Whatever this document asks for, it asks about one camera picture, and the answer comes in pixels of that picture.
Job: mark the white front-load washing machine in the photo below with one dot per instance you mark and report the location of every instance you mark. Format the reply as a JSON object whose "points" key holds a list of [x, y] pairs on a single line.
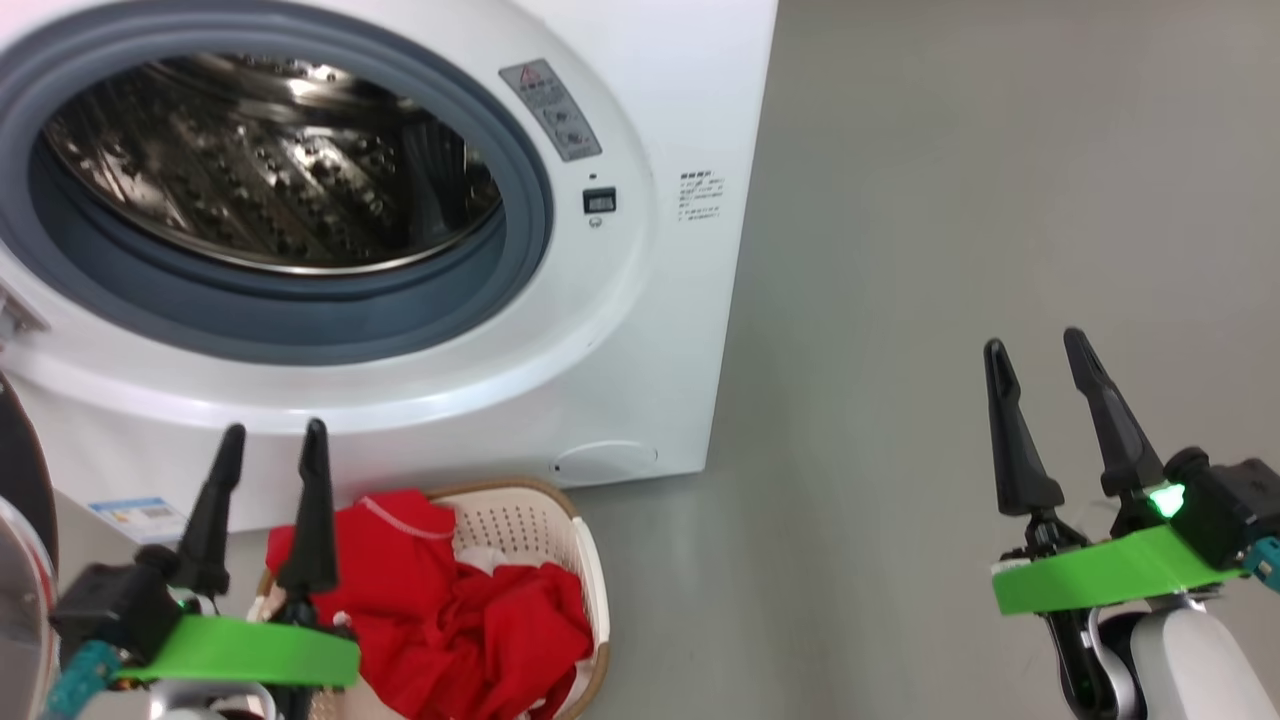
{"points": [[620, 330]]}

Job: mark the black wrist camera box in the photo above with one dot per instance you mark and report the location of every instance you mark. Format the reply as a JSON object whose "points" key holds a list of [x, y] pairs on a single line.
{"points": [[1230, 510], [110, 610]]}

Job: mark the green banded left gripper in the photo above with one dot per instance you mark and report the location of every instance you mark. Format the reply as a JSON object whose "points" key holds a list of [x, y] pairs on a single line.
{"points": [[250, 650]]}

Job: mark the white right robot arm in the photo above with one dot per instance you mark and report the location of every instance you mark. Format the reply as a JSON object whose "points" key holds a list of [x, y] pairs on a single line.
{"points": [[1190, 670]]}

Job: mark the red and white garment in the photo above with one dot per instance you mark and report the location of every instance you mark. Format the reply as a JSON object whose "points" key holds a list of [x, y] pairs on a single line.
{"points": [[450, 620]]}

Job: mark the round black glass washer door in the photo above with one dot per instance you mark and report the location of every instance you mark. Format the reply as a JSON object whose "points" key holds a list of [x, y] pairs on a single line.
{"points": [[20, 560]]}

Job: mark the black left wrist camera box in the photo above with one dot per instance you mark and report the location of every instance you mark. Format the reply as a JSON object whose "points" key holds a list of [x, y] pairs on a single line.
{"points": [[110, 610]]}

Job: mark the round white filter cover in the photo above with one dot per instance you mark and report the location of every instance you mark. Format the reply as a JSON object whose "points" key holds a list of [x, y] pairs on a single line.
{"points": [[605, 463]]}

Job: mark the blue energy label sticker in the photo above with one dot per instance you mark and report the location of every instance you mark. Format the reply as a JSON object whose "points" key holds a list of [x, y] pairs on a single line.
{"points": [[140, 520]]}

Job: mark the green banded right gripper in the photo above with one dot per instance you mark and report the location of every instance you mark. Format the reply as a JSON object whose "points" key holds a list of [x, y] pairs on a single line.
{"points": [[1110, 575]]}

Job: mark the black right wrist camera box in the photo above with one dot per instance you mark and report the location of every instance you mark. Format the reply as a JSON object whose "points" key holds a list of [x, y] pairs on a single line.
{"points": [[1230, 510]]}

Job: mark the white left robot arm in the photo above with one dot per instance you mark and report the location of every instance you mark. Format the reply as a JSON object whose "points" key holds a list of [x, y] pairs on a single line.
{"points": [[200, 705]]}

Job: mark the cream perforated laundry basket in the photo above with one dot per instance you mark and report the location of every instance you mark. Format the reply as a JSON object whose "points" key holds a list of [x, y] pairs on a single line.
{"points": [[520, 530]]}

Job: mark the grey warning sticker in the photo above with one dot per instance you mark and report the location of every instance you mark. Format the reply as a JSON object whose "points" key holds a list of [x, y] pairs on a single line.
{"points": [[550, 110]]}

